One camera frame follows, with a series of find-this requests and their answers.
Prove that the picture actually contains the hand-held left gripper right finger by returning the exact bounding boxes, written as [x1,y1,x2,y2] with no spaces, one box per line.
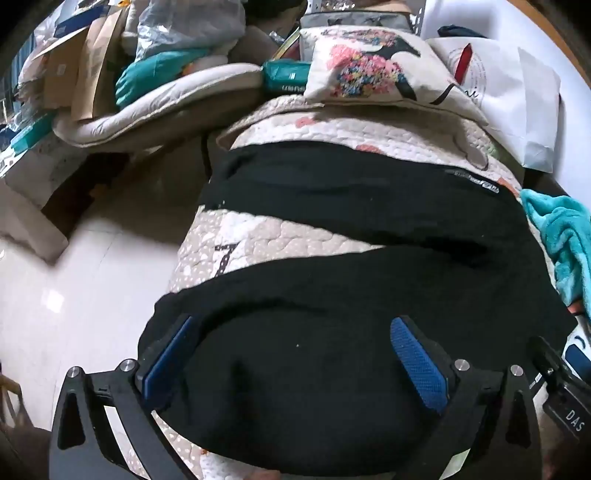
[390,316,541,480]

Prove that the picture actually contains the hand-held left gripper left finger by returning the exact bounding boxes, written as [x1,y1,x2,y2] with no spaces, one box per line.
[48,315,194,480]

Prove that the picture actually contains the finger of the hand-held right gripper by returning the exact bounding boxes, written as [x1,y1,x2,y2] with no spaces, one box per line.
[564,344,591,371]
[529,336,563,370]

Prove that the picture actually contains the black pants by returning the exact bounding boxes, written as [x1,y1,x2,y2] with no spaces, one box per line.
[137,141,578,478]

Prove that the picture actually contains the teal fleece towel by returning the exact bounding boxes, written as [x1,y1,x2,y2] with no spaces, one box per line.
[519,188,591,319]

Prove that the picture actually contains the wooden chair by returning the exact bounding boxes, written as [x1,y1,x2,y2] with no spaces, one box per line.
[0,364,28,462]

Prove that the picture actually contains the quilted heart print blanket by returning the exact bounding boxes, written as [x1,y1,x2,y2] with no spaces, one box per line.
[124,97,555,480]

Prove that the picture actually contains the beige sofa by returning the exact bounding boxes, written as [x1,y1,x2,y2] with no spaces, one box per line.
[0,115,93,264]

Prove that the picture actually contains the beige padded lounger cushion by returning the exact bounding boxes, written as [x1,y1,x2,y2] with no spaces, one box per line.
[53,62,264,148]

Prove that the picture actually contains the teal cloth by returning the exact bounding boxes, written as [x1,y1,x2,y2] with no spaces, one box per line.
[115,50,227,109]

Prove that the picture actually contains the floral printed pillow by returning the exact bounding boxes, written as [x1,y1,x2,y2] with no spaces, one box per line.
[302,25,490,125]

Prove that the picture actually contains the cardboard boxes pile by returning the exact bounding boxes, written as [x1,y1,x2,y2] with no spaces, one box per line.
[71,9,127,121]

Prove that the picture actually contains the teal wipes packet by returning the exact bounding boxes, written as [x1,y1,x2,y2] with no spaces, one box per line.
[261,59,312,95]

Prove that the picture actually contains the cardboard box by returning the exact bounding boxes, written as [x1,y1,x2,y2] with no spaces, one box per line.
[41,28,88,107]

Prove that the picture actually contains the dark blue cloth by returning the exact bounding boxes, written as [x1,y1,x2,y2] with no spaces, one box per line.
[436,25,485,40]

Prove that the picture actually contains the clear plastic bag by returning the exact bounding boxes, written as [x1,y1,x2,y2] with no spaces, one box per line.
[136,0,247,61]

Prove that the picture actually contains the grey bag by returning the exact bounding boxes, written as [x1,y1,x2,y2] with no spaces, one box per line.
[299,10,414,34]

